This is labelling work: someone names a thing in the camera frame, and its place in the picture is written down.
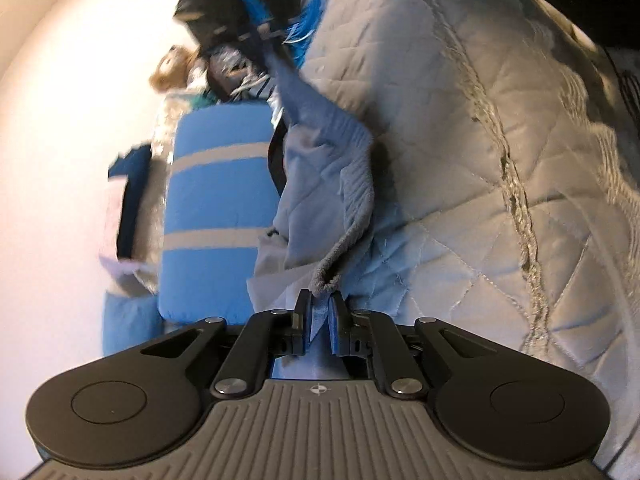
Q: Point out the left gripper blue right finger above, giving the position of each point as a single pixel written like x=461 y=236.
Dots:
x=373 y=348

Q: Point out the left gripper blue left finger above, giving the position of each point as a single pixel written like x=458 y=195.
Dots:
x=266 y=336

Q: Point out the grey-blue fleece jacket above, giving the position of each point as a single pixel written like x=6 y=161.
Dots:
x=323 y=216

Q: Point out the left blue striped pillow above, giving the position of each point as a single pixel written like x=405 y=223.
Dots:
x=129 y=321

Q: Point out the blue striped pillow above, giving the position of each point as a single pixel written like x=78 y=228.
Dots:
x=129 y=321
x=220 y=200

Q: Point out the right blue striped pillow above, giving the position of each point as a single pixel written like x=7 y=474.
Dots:
x=220 y=200

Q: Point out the black bag with clutter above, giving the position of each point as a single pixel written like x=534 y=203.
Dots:
x=235 y=35

